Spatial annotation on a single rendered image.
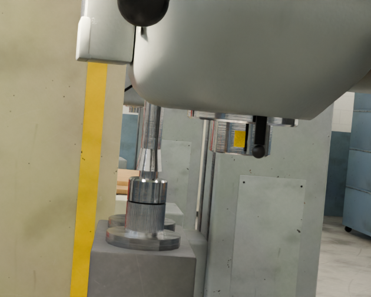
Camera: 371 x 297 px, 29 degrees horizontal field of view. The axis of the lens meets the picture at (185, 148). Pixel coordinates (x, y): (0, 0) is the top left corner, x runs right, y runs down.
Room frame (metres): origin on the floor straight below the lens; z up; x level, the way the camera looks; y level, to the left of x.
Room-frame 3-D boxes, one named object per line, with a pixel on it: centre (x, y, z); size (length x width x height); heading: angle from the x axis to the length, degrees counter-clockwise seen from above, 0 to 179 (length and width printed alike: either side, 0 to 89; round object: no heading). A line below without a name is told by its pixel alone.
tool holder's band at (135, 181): (0.86, 0.04, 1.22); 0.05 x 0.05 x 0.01
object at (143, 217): (0.86, 0.04, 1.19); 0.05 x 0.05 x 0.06
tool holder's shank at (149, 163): (0.86, 0.04, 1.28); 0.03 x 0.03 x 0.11
